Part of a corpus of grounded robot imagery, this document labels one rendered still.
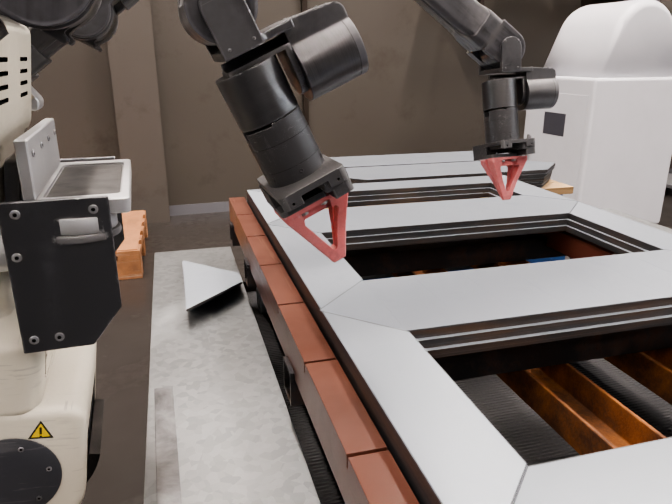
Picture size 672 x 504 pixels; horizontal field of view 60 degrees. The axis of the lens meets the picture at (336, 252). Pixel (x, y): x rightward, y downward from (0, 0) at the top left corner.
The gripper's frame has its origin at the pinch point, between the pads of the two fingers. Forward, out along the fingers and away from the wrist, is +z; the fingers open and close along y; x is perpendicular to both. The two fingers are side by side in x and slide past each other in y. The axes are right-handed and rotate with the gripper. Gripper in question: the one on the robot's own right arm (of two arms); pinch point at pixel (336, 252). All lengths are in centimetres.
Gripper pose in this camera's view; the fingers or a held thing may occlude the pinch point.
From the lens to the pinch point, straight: 58.6
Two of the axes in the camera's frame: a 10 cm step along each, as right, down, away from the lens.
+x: -8.6, 4.9, -1.4
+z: 4.0, 8.2, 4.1
